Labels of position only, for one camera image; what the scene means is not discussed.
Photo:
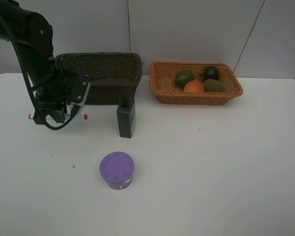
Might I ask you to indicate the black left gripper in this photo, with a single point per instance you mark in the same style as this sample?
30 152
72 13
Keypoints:
52 90

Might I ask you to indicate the white marker red caps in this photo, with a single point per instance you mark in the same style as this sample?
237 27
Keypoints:
66 117

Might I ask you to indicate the dark green rectangular bottle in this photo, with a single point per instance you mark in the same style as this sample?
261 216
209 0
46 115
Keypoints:
126 116

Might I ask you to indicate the purple lidded round can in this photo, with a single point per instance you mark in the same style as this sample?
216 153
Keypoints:
117 170

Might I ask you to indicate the green lime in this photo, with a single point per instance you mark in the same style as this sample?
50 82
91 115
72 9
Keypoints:
184 77

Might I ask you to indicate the orange red peach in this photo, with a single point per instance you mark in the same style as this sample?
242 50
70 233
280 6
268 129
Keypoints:
194 86

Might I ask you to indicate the brown kiwi fruit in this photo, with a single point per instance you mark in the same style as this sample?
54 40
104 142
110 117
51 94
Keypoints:
211 85

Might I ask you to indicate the dark purple mangosteen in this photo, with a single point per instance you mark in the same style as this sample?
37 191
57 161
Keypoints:
210 72

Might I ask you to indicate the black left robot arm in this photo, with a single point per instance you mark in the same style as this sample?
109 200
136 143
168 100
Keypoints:
31 37

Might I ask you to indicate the dark brown wicker basket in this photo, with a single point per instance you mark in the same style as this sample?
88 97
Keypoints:
110 74

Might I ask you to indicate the orange wicker basket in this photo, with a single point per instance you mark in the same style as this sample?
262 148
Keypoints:
162 83

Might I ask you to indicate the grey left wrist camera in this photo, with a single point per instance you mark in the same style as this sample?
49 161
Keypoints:
78 86

